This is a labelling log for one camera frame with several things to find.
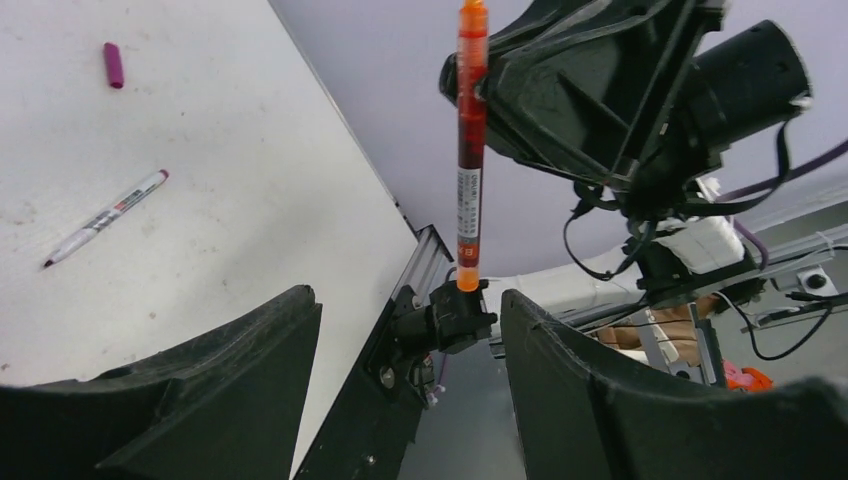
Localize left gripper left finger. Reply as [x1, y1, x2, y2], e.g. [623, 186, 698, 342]
[1, 285, 322, 479]

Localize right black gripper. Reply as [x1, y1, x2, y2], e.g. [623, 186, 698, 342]
[438, 0, 730, 193]

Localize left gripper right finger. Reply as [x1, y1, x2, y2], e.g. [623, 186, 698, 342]
[501, 290, 847, 479]

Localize red pen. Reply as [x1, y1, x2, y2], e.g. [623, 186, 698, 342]
[456, 0, 488, 292]

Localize magenta pen cap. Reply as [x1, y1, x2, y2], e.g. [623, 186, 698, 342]
[103, 42, 125, 89]

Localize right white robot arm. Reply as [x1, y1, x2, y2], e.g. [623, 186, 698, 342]
[422, 1, 847, 313]

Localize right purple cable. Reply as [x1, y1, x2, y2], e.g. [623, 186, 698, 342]
[715, 139, 848, 266]

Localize aluminium frame rail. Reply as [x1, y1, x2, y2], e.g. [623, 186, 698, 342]
[390, 225, 454, 308]

